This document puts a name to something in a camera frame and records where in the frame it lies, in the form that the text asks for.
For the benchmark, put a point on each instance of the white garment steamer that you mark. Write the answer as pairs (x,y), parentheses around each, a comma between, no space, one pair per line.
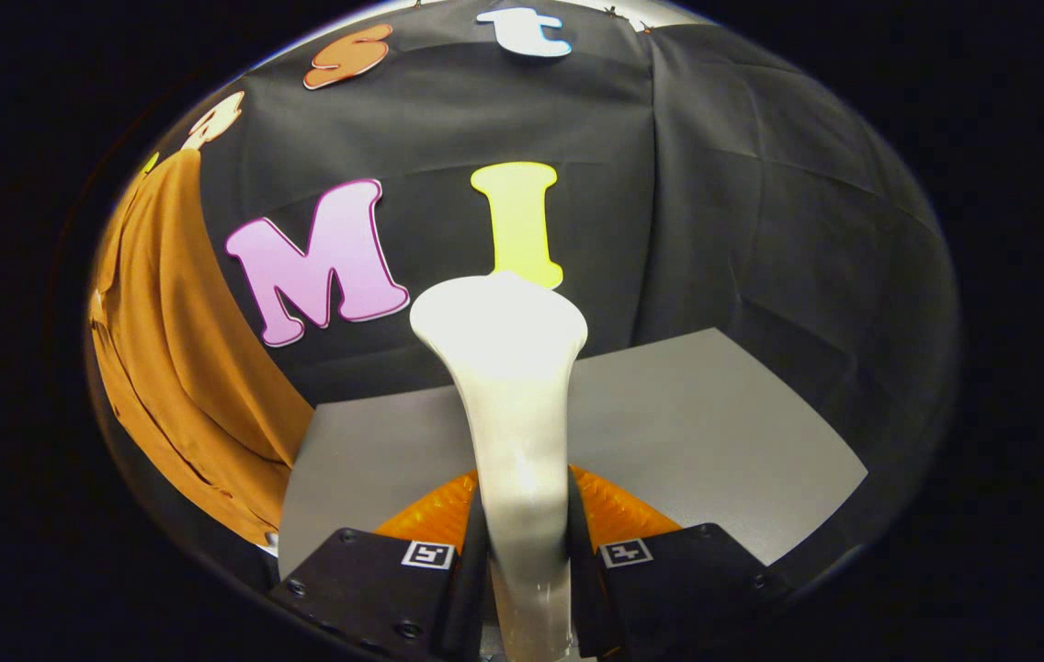
(513,414)

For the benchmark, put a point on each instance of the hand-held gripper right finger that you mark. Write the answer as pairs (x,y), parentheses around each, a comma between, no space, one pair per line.
(678,588)

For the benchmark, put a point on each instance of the grey side table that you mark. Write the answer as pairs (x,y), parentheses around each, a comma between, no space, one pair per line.
(715,432)

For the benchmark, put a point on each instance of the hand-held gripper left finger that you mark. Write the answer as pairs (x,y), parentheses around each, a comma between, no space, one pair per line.
(375,588)

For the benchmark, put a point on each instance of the black backdrop cloth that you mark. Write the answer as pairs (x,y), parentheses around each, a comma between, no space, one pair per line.
(761,184)

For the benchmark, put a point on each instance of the orange button-up shirt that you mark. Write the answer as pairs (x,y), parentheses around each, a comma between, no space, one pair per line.
(182,368)

